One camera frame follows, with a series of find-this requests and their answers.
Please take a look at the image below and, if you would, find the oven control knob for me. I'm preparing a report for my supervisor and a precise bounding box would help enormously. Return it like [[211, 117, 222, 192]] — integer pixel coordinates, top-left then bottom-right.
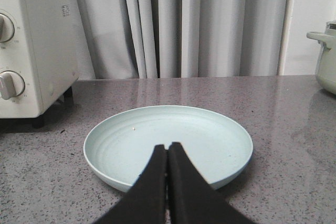
[[1, 71, 25, 100], [0, 13, 15, 42]]

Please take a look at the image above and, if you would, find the upper oven control knob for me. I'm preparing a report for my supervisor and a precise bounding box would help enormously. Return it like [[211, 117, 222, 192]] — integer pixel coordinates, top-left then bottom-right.
[[0, 13, 15, 42]]

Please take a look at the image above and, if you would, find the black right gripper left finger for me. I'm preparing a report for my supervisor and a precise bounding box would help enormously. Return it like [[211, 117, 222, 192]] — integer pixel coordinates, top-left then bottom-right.
[[97, 145, 167, 223]]

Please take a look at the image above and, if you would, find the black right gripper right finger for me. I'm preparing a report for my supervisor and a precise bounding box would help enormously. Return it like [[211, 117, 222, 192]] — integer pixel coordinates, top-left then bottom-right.
[[168, 142, 253, 223]]

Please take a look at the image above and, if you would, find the grey curtain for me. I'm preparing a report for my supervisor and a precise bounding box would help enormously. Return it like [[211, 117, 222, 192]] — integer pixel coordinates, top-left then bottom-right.
[[19, 0, 336, 80]]

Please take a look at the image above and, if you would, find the lower oven control knob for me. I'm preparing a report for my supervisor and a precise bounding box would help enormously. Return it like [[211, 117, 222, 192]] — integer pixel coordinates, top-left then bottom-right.
[[1, 71, 25, 100]]

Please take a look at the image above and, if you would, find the pale green cooking pot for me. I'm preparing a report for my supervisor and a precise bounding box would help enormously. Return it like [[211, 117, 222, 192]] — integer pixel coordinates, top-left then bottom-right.
[[306, 20, 335, 94]]

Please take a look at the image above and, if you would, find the white Toshiba toaster oven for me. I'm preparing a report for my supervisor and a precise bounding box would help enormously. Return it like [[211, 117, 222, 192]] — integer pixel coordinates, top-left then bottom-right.
[[1, 0, 79, 128]]

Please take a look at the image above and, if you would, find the light blue plate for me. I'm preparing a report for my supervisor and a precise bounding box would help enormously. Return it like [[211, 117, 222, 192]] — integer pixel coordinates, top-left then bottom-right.
[[83, 105, 254, 192]]

